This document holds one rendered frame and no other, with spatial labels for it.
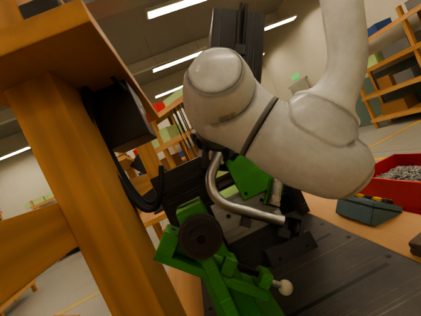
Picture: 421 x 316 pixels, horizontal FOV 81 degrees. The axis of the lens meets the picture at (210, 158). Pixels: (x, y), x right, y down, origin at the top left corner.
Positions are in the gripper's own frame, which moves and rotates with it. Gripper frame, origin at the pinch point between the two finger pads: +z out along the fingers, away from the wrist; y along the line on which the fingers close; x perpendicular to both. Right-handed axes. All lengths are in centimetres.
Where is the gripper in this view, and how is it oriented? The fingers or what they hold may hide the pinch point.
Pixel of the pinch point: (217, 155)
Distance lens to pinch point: 70.5
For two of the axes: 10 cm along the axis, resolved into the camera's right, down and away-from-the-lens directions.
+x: -3.6, 9.1, -2.2
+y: -9.3, -3.4, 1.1
